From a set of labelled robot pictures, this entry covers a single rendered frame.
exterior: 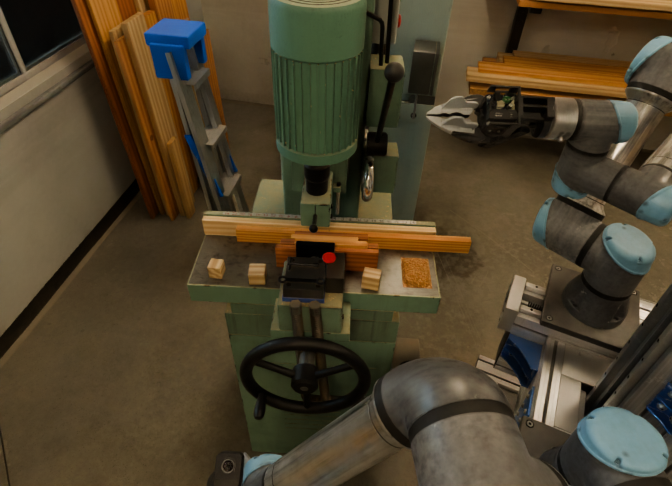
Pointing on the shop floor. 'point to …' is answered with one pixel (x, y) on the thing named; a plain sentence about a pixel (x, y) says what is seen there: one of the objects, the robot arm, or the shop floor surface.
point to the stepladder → (175, 29)
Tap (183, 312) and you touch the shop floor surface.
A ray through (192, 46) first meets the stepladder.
